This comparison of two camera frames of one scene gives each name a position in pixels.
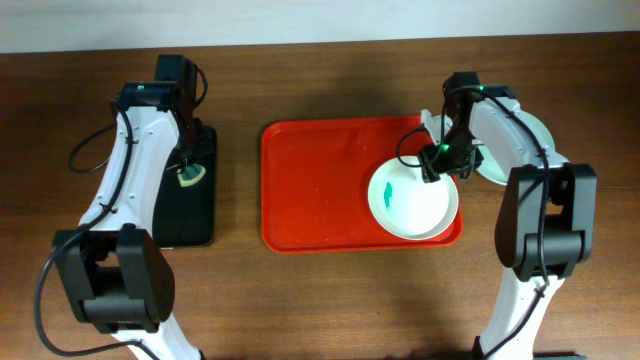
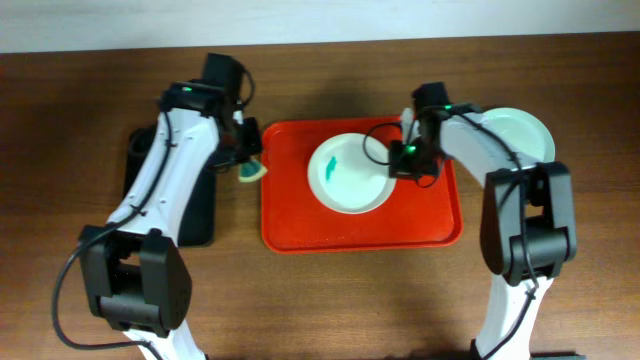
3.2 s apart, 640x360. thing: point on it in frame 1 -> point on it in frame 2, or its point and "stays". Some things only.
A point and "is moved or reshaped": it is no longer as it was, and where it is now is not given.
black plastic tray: (186, 216) stays
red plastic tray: (315, 180) stays
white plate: (407, 207) -> (350, 173)
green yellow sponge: (190, 174) is moved or reshaped
